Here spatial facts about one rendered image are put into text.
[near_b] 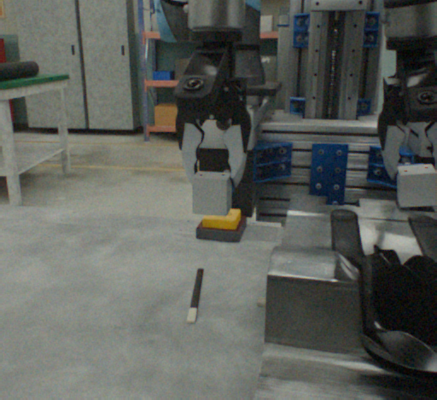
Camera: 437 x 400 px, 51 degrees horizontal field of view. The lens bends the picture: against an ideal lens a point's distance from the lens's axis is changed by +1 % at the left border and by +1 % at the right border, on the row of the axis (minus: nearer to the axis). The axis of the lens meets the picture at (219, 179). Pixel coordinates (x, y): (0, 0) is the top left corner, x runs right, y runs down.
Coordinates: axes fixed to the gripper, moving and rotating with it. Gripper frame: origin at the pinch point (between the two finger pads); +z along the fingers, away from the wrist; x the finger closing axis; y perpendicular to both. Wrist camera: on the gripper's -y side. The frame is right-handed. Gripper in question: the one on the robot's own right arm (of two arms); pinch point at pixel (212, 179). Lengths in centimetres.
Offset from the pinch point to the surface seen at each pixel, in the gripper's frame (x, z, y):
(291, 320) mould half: -12.6, 5.7, -23.6
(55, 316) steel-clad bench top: 17.2, 14.9, -15.1
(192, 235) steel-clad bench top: 7.0, 15.0, 13.4
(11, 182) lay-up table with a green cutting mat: 197, 77, 215
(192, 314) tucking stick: 0.1, 14.5, -11.6
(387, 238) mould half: -24.0, 6.5, -0.8
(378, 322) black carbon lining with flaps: -20.5, 6.7, -20.8
